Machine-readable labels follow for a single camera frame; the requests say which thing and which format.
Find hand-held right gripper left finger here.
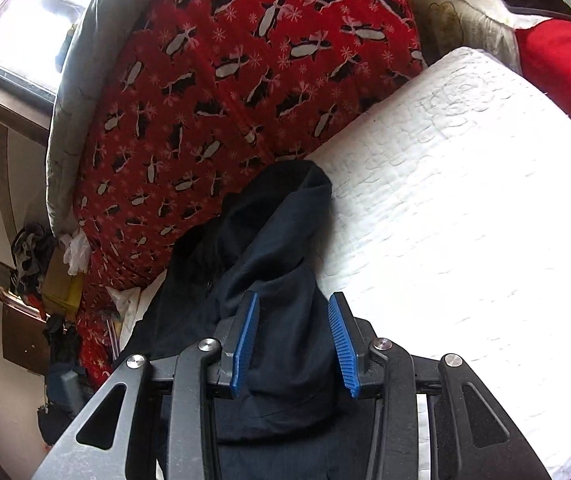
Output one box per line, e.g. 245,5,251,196
30,290,261,480

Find dark navy garment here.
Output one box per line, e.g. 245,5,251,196
116,160,386,480

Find yellow box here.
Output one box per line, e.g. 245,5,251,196
40,250,86,321

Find window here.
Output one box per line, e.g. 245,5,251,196
0,0,104,116

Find white plastic bag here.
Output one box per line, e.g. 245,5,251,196
60,232,91,276

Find white crumpled cloth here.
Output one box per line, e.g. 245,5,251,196
108,285,166,356

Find black flat object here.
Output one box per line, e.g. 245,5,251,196
498,0,571,23

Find white quilted bed cover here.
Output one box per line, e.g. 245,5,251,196
310,46,571,480

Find red cloth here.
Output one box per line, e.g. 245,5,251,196
513,17,571,156

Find grey quilt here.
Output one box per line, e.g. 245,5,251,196
46,0,166,241

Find dark hanging clothes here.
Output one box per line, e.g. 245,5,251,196
38,315,91,446

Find brown wooden shelf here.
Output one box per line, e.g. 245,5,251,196
0,240,51,376

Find red penguin print blanket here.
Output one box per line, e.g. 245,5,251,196
73,0,429,386

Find white crumpled pillow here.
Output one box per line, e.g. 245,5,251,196
410,0,551,76

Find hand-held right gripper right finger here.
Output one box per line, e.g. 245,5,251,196
328,291,553,480

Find pile of dark clothes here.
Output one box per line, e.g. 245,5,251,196
10,225,59,296

